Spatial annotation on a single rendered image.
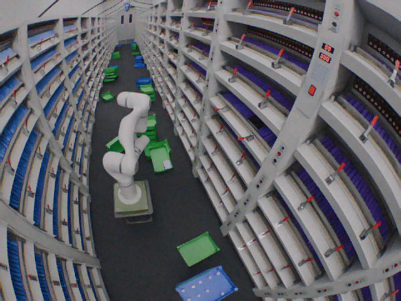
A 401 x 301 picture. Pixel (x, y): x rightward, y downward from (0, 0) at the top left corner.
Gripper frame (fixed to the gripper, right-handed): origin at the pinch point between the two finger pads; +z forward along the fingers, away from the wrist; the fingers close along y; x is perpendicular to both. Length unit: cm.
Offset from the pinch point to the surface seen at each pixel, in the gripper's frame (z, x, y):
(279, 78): -33, 68, -88
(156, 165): -34, -53, 9
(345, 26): -25, 98, -106
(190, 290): 55, -10, -81
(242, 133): -33, 31, -76
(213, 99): -59, 30, -50
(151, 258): 53, -46, -39
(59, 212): 59, 22, 10
